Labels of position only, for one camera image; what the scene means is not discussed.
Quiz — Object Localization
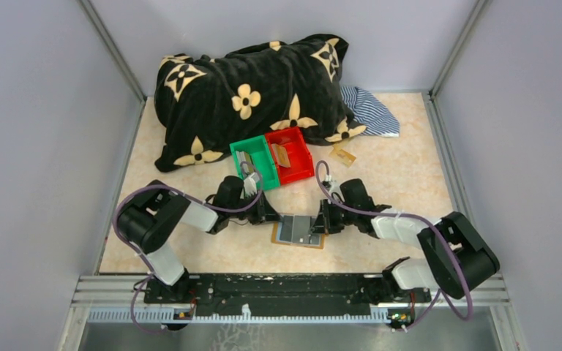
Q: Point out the tan leather card holder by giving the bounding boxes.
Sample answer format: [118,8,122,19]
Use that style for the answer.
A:
[271,214,324,249]

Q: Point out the green plastic bin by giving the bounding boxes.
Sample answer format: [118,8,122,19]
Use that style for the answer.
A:
[230,135,280,191]

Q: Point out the translucent yellow card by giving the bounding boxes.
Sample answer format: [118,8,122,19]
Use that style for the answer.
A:
[329,146,356,167]

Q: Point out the red plastic bin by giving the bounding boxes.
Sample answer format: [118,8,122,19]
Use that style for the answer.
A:
[264,127,315,186]

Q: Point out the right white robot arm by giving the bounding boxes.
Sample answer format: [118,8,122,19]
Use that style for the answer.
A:
[310,176,501,299]

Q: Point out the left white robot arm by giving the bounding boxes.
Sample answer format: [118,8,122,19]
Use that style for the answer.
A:
[112,174,281,288]

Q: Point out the cards in green bin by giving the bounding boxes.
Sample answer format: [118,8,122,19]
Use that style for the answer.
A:
[235,151,254,168]

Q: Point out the gold card in red bin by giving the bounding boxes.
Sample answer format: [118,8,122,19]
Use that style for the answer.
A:
[271,143,291,168]

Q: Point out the black floral plush blanket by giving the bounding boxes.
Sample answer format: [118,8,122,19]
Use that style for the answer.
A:
[154,34,366,173]

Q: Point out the blue striped cloth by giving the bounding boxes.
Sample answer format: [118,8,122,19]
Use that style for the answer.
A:
[340,86,401,137]

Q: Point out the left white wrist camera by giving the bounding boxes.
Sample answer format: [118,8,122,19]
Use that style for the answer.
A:
[243,172,261,198]

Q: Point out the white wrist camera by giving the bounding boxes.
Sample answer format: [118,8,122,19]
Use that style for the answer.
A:
[243,172,261,198]
[323,175,340,195]

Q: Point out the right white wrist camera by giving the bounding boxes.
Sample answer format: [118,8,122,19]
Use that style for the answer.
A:
[323,175,340,195]

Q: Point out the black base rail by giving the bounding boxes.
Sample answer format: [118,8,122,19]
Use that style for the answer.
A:
[143,273,432,317]

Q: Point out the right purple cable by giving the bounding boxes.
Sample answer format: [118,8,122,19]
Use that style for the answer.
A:
[314,159,474,332]

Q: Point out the purple cable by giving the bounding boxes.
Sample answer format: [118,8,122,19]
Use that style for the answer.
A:
[314,159,474,332]
[111,160,266,335]

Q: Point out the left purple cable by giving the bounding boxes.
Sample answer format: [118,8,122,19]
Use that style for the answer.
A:
[111,160,266,335]

